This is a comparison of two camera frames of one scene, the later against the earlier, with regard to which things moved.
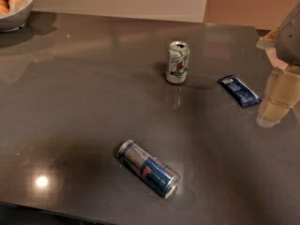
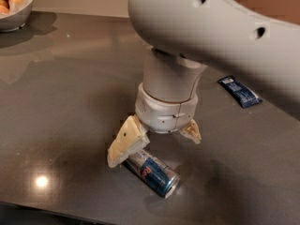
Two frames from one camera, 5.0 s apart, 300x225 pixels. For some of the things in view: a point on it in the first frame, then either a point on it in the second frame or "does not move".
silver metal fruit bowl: (18, 21) does not move
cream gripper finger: (268, 42) → (131, 138)
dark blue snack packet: (239, 91) does not move
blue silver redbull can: (157, 176) does not move
